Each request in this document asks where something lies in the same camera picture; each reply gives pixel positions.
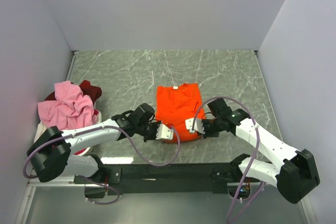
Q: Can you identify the orange t-shirt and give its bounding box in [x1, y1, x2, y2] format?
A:
[155, 83, 205, 142]

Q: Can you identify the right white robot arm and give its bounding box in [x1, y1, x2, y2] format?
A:
[192, 97, 320, 204]

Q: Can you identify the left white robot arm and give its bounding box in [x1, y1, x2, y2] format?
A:
[27, 103, 162, 183]

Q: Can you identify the white laundry basket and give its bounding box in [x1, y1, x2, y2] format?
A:
[75, 109, 102, 156]

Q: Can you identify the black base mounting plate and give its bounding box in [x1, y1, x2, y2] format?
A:
[90, 162, 243, 196]

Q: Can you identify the pink t-shirt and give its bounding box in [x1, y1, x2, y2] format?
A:
[37, 81, 97, 130]

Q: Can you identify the cream t-shirt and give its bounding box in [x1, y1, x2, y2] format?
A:
[34, 122, 47, 142]

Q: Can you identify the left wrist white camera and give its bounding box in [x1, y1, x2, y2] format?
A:
[155, 123, 174, 141]

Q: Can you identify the wrist white camera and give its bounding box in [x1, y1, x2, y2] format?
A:
[185, 118, 205, 134]
[155, 123, 174, 141]

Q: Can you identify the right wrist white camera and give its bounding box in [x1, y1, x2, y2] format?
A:
[185, 118, 205, 134]

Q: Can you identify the aluminium extrusion rail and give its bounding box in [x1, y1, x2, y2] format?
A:
[27, 175, 75, 187]

